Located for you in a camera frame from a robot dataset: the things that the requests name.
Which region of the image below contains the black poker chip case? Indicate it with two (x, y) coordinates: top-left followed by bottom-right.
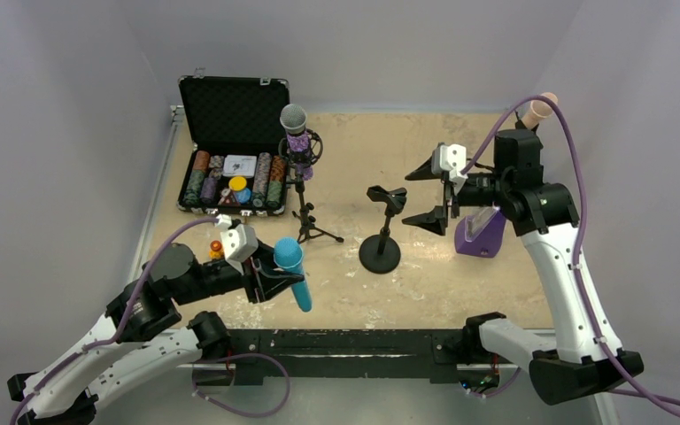
(176, 75), (290, 217)

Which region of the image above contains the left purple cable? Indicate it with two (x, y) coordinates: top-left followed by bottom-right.
(8, 215), (291, 425)

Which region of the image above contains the white playing card deck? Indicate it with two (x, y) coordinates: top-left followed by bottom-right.
(222, 155), (258, 179)

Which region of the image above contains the blue small blind chip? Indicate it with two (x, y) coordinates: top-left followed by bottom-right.
(234, 188), (251, 205)

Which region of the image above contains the black tripod mic stand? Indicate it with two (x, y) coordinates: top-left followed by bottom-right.
(276, 126), (346, 270)

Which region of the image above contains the blue toy microphone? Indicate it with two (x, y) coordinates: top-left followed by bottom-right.
(274, 237), (313, 313)

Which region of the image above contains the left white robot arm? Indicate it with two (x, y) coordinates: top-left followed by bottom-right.
(7, 239), (312, 424)

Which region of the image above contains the triangular all-in marker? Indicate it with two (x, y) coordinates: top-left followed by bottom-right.
(217, 189), (240, 206)

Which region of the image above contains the purple glitter microphone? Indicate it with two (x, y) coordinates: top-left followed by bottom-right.
(280, 104), (313, 181)

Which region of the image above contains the pink toy microphone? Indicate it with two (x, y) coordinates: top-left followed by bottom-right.
(519, 100), (554, 132)

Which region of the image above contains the red yellow toy block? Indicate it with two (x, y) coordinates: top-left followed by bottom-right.
(209, 240), (225, 259)

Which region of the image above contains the purple metronome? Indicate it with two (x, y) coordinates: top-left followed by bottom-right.
(454, 206), (506, 259)

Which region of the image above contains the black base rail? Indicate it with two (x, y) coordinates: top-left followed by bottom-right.
(84, 326), (605, 389)

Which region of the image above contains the yellow round chip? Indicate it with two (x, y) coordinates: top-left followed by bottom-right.
(228, 175), (248, 192)

